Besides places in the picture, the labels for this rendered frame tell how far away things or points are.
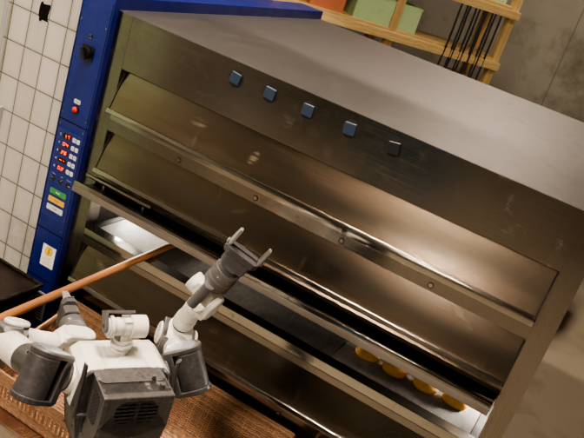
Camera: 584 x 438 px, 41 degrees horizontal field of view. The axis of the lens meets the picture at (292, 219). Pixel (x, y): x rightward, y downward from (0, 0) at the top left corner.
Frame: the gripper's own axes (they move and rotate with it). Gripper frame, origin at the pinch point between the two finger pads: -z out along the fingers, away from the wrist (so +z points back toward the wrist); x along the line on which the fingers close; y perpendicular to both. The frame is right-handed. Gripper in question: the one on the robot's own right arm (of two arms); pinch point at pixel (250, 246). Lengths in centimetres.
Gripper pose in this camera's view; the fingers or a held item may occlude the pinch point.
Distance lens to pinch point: 231.8
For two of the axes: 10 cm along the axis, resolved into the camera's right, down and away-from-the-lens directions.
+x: -7.7, -6.0, -2.3
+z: -6.3, 6.5, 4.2
